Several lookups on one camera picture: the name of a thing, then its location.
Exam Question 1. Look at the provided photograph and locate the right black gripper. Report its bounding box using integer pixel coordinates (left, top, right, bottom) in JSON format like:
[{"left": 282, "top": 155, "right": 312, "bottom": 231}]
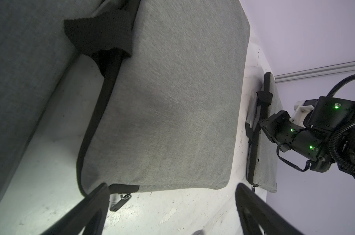
[{"left": 258, "top": 110, "right": 333, "bottom": 173}]

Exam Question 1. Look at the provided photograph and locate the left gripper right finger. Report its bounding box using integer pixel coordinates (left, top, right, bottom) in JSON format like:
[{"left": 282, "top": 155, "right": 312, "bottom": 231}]
[{"left": 235, "top": 183, "right": 302, "bottom": 235}]

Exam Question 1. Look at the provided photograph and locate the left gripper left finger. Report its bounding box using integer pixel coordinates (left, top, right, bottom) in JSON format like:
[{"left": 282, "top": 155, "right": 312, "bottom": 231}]
[{"left": 43, "top": 183, "right": 110, "bottom": 235}]

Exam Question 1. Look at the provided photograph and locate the grey laptop bag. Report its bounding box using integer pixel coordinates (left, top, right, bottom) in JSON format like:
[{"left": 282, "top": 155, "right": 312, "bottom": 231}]
[
  {"left": 0, "top": 1, "right": 107, "bottom": 202},
  {"left": 245, "top": 72, "right": 283, "bottom": 193},
  {"left": 64, "top": 1, "right": 250, "bottom": 196}
]

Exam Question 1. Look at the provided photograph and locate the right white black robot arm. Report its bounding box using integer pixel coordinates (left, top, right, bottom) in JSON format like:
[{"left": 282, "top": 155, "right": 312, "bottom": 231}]
[{"left": 259, "top": 74, "right": 355, "bottom": 179}]

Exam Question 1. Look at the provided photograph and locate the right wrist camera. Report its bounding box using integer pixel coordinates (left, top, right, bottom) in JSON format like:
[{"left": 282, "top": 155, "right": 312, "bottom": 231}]
[{"left": 289, "top": 99, "right": 318, "bottom": 127}]

